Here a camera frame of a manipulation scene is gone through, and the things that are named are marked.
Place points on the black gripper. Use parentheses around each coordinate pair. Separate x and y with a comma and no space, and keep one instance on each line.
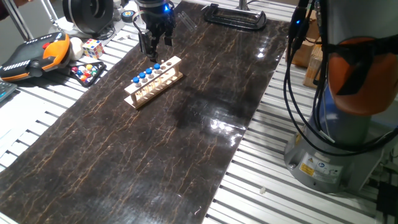
(155,17)

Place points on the blue capped glass test tube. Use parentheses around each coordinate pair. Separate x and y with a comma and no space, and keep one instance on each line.
(148,71)
(157,66)
(136,80)
(142,75)

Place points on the operator forearm dark red sleeve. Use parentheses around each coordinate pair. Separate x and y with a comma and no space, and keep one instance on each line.
(6,12)

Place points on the clear empty test tube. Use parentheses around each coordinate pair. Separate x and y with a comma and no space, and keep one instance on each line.
(185,22)
(190,20)

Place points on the wooden test tube rack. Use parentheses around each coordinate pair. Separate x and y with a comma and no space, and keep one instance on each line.
(146,93)

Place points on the operator bare hand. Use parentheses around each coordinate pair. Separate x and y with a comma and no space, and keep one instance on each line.
(23,2)

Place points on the round black puck with logo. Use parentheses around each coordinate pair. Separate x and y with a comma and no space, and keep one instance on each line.
(128,14)

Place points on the small white container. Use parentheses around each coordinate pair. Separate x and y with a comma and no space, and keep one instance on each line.
(117,11)

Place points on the black triangular ball tray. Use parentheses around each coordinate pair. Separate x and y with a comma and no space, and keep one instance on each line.
(102,66)

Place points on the colourful puzzle cube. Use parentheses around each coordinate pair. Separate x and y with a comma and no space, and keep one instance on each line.
(92,48)

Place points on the yellow billiard ball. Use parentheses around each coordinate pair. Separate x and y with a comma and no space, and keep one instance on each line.
(89,67)

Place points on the white round ball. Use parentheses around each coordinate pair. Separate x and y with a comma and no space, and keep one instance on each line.
(76,48)

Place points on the orange billiard ball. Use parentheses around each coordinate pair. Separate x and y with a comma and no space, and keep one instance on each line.
(83,78)

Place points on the black filament spool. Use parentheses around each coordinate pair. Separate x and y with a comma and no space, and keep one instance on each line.
(77,15)

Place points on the blue billiard ball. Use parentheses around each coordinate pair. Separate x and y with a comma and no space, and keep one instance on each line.
(79,72)

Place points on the thin metal rod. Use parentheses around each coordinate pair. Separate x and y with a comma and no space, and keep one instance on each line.
(49,13)

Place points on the dark marble pattern mat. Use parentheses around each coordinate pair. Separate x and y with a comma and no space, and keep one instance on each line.
(155,155)

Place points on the orange and black teach pendant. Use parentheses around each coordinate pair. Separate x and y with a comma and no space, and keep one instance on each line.
(28,57)

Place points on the brown cardboard box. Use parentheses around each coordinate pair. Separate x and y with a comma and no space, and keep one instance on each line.
(303,53)

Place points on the light wooden block stack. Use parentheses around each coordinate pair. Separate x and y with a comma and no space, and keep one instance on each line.
(311,71)

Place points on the black computer keyboard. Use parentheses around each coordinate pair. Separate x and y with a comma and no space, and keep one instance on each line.
(6,90)

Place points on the small white scrap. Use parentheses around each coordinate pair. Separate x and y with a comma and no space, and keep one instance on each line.
(263,190)

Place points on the black rectangular frame base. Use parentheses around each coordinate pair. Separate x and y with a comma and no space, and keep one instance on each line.
(236,25)

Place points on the silver metal post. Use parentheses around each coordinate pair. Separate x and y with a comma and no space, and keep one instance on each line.
(243,4)

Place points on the aluminium frame post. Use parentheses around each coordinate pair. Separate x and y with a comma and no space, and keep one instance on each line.
(18,20)

